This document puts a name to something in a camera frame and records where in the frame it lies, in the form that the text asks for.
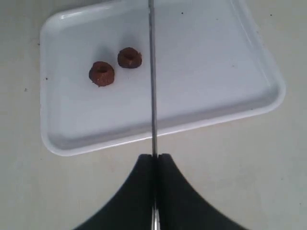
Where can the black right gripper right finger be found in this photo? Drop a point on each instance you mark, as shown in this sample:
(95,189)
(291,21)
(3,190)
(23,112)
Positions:
(181,207)

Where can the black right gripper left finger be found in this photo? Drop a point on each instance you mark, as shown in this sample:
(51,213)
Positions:
(132,205)

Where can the thin metal skewer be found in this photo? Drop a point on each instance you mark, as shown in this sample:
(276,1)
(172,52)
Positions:
(156,222)

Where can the red meat chunk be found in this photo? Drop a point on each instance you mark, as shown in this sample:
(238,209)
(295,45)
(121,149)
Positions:
(129,58)
(102,74)

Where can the white rectangular tray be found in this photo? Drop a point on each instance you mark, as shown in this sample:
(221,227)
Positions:
(211,67)

